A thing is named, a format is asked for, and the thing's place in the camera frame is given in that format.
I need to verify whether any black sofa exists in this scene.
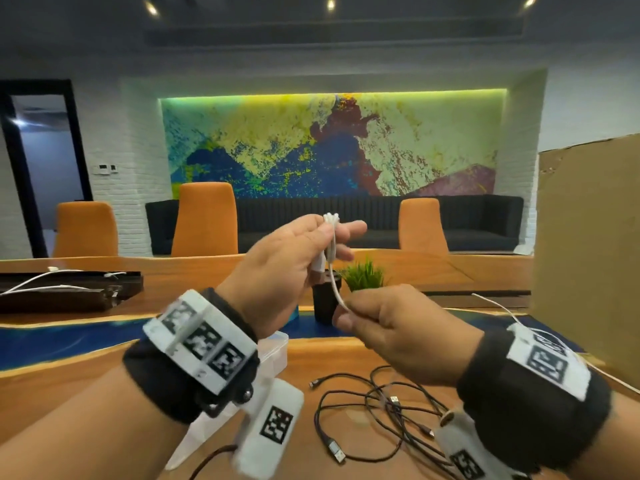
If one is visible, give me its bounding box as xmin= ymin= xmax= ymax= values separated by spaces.
xmin=145 ymin=194 xmax=525 ymax=257

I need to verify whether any black right wristband with marker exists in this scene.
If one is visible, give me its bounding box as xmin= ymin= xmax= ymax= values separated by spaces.
xmin=457 ymin=323 xmax=613 ymax=473

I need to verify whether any brown cardboard sheet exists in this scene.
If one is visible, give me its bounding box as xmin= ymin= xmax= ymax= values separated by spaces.
xmin=531 ymin=134 xmax=640 ymax=381

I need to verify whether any tall orange chair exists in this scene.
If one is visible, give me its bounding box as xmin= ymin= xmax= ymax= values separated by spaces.
xmin=171 ymin=182 xmax=239 ymax=257

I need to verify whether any person's right hand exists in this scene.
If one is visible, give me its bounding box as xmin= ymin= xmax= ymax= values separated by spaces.
xmin=332 ymin=283 xmax=485 ymax=388

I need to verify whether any black left wrist camera cable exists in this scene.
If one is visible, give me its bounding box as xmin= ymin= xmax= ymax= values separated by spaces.
xmin=187 ymin=444 xmax=239 ymax=480

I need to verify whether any green potted plant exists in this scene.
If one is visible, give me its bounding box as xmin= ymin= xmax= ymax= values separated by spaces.
xmin=339 ymin=259 xmax=387 ymax=293

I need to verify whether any black cylinder pot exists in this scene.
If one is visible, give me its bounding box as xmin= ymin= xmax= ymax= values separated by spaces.
xmin=312 ymin=274 xmax=343 ymax=325

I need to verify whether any black door frame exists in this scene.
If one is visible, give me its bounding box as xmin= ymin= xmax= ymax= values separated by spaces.
xmin=0 ymin=79 xmax=95 ymax=259

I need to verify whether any colourful abstract wall painting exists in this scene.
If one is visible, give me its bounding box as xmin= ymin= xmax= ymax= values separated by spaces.
xmin=159 ymin=89 xmax=507 ymax=199

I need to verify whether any black left wristband with markers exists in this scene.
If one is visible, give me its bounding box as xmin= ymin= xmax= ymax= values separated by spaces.
xmin=122 ymin=288 xmax=261 ymax=425

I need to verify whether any dark brown leather case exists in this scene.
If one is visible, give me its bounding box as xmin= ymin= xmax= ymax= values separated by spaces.
xmin=0 ymin=269 xmax=145 ymax=314

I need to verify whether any person's left hand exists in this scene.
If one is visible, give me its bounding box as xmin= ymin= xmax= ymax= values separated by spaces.
xmin=215 ymin=213 xmax=369 ymax=341

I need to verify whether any pile of cables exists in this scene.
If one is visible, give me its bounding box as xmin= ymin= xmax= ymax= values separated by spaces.
xmin=309 ymin=365 xmax=466 ymax=480

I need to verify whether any clear plastic organizer box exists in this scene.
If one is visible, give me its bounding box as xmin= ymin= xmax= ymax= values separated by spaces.
xmin=165 ymin=330 xmax=290 ymax=471

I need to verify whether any long thin white cable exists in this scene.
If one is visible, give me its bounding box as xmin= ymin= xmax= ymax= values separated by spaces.
xmin=472 ymin=293 xmax=640 ymax=395

